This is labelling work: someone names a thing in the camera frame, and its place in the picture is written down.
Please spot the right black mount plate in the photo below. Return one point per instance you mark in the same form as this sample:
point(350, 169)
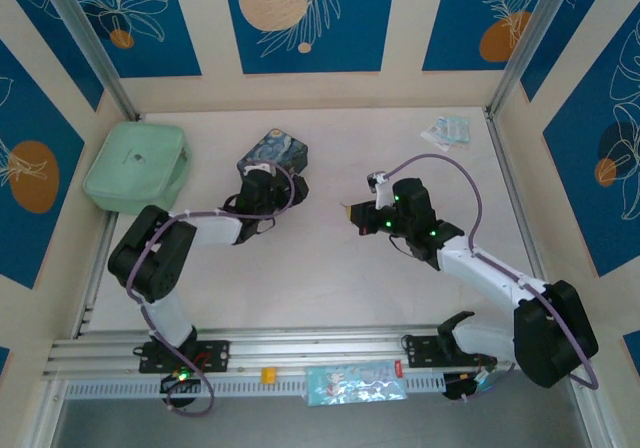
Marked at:
point(420, 350)

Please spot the black mount plate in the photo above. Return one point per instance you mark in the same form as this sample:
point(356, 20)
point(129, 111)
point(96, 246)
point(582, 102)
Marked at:
point(215, 355)
point(420, 350)

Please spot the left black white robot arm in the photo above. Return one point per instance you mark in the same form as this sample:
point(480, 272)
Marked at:
point(150, 258)

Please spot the blue white wipe packet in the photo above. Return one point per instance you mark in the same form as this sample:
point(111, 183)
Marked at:
point(454, 128)

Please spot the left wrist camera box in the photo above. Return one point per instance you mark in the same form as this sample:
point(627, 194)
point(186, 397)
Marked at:
point(257, 168)

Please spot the black controller board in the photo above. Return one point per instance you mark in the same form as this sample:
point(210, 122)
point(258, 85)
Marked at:
point(180, 380)
point(465, 385)

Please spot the blue cartoon print packet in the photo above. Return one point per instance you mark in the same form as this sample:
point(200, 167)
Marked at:
point(350, 383)

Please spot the right black controller board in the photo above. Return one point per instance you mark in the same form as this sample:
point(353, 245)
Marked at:
point(465, 385)

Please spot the aluminium corner post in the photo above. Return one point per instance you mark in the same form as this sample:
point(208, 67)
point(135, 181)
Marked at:
point(530, 43)
point(85, 33)

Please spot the left black mount plate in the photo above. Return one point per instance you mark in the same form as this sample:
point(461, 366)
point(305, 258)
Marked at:
point(215, 355)

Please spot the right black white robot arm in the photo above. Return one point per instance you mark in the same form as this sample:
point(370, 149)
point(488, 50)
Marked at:
point(550, 338)

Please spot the small yellow block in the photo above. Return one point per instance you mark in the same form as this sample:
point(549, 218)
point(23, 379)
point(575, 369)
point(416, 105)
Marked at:
point(269, 375)

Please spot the aluminium frame beam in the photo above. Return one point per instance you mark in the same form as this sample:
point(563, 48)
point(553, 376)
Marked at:
point(310, 343)

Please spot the starry night print box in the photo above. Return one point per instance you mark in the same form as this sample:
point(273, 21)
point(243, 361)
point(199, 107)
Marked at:
point(275, 145)

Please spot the left black controller board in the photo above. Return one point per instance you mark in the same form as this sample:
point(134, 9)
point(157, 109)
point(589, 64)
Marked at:
point(180, 380)

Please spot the mint green lidded container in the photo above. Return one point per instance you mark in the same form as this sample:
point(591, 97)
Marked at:
point(130, 163)

